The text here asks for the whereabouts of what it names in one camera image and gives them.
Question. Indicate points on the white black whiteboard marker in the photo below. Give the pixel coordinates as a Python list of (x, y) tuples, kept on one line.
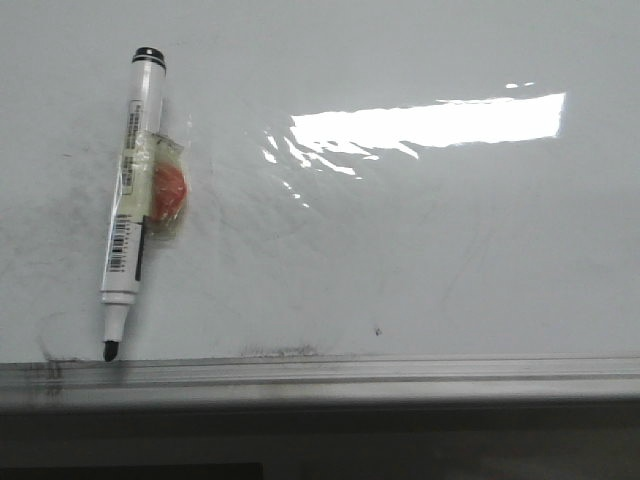
[(132, 198)]

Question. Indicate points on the white whiteboard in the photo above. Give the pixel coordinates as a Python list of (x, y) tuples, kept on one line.
[(404, 178)]

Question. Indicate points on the orange magnet under tape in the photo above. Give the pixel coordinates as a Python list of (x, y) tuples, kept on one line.
[(170, 188)]

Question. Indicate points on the aluminium whiteboard tray rail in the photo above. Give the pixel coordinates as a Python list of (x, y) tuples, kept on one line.
[(312, 382)]

